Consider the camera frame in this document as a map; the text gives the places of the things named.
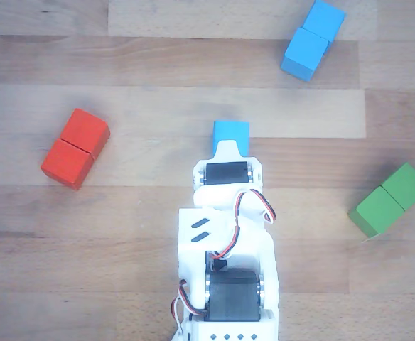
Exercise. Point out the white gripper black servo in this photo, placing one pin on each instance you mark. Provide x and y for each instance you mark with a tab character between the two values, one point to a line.
227	172

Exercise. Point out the small blue cube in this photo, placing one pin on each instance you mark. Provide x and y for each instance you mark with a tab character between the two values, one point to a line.
230	129

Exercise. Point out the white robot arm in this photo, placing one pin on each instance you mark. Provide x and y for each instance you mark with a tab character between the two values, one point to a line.
193	248

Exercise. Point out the long blue block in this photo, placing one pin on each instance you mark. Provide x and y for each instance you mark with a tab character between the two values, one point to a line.
308	49

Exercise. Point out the long red block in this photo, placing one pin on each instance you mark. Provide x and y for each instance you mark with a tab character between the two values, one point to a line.
74	152

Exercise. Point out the long green block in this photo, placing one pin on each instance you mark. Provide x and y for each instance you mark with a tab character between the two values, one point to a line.
385	206

